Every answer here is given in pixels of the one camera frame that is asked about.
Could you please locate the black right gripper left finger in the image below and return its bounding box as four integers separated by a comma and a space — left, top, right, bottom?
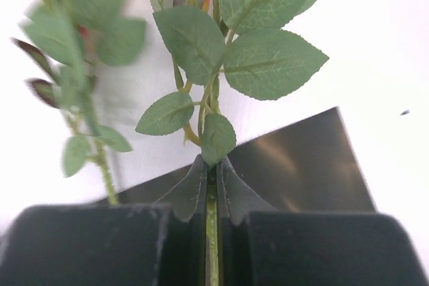
154, 155, 208, 285

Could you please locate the black wrapping paper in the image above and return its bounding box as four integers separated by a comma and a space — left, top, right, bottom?
97, 106, 376, 213

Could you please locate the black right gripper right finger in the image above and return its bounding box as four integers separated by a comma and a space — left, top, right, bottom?
216, 158, 276, 285

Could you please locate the pink rose bouquet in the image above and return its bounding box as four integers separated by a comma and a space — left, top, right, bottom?
14, 0, 145, 205

